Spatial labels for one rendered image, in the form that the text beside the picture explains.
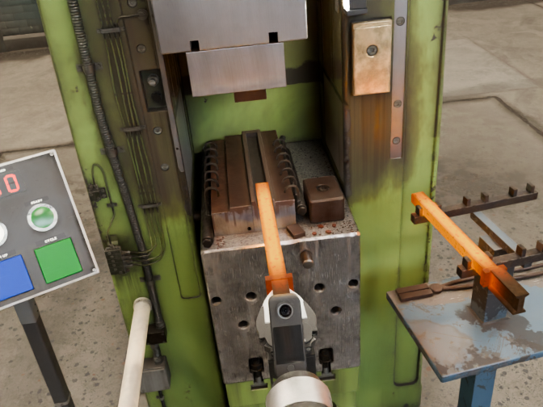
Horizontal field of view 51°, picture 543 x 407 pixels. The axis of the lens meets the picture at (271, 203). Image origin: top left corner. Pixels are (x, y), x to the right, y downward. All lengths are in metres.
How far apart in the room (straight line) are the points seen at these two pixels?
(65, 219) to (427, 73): 0.90
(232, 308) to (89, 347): 1.22
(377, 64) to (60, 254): 0.82
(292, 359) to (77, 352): 1.82
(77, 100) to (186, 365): 0.90
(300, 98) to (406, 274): 0.62
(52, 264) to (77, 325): 1.46
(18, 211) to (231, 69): 0.52
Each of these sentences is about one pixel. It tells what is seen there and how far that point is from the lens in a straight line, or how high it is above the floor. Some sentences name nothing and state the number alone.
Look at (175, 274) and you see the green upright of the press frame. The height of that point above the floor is 0.71.
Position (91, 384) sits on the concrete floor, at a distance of 2.42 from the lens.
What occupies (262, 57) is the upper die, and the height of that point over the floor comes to 1.34.
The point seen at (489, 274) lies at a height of 0.98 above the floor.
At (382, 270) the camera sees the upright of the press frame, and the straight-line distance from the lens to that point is 1.70.
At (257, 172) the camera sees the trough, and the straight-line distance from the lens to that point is 1.49.
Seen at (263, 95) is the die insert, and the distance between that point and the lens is 1.34.
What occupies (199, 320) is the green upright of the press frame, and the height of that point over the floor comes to 0.53.
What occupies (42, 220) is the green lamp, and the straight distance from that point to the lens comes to 1.26.
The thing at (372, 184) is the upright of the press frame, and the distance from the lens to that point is 1.53.
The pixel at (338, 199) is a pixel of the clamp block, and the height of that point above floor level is 0.98.
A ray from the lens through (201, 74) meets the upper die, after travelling 1.21.
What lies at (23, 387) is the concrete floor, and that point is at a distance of 2.53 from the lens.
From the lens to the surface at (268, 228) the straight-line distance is 1.11.
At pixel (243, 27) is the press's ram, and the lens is 1.19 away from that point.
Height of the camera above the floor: 1.68
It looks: 31 degrees down
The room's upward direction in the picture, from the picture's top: 5 degrees counter-clockwise
